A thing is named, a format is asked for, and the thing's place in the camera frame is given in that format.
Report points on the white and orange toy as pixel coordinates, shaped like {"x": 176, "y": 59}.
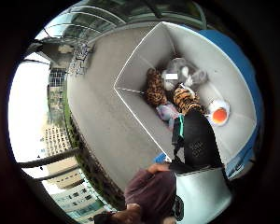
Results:
{"x": 219, "y": 114}

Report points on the pastel purple plush toy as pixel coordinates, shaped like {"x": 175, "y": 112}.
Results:
{"x": 167, "y": 111}

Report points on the tiger striped plush toy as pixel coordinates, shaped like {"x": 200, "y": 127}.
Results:
{"x": 155, "y": 88}

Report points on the grey plush toy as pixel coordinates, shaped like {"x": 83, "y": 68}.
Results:
{"x": 193, "y": 73}

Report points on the blue cloth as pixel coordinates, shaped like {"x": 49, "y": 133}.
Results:
{"x": 236, "y": 54}

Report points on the white fabric storage bin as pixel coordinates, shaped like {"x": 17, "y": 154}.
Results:
{"x": 140, "y": 62}

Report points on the green hedge strip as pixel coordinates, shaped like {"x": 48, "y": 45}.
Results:
{"x": 84, "y": 155}

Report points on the dark metal railing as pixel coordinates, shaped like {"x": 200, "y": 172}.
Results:
{"x": 49, "y": 160}

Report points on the tall beige building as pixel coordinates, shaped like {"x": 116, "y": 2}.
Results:
{"x": 56, "y": 93}

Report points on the glass canopy roof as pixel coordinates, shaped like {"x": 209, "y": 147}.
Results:
{"x": 115, "y": 12}

